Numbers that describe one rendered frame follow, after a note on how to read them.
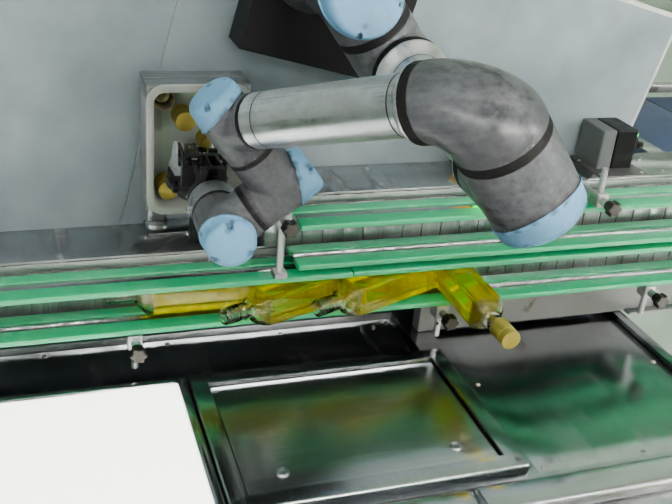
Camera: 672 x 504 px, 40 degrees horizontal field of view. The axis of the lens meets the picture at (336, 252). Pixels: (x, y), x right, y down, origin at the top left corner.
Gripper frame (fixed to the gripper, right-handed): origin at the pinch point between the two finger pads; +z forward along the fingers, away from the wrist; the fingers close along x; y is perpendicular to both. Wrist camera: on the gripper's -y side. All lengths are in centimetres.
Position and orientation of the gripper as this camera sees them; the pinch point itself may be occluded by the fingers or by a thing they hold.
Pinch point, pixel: (188, 163)
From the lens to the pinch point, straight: 162.1
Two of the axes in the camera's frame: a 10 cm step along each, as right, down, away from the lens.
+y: 1.2, -8.9, -4.5
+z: -3.0, -4.6, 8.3
